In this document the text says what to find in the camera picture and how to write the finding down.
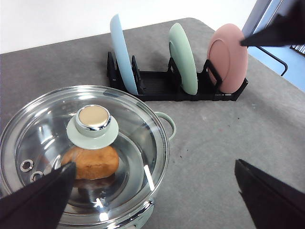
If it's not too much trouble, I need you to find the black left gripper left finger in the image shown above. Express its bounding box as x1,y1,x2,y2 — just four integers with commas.
0,162,76,229

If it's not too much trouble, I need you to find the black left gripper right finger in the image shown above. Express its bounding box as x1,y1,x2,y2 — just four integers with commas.
234,159,305,229

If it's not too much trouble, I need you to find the brown potato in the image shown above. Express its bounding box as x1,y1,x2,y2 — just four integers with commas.
61,146,120,180

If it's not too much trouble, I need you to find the glass lid with green knob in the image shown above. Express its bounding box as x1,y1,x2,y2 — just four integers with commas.
0,85,170,221

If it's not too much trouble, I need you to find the green plate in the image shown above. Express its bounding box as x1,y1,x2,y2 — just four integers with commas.
169,23,198,95

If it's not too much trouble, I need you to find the pink plate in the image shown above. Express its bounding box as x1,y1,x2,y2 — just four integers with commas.
207,23,248,94

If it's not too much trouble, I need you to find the green electric steamer pot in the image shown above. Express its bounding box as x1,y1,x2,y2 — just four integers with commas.
0,86,176,229

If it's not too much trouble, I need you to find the blue plate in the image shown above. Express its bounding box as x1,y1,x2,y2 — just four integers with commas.
110,14,139,95

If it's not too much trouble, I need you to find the black dish rack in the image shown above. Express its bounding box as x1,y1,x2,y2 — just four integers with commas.
107,52,249,102

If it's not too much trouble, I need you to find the black metal chair frame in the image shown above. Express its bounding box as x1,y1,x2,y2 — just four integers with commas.
242,0,296,76

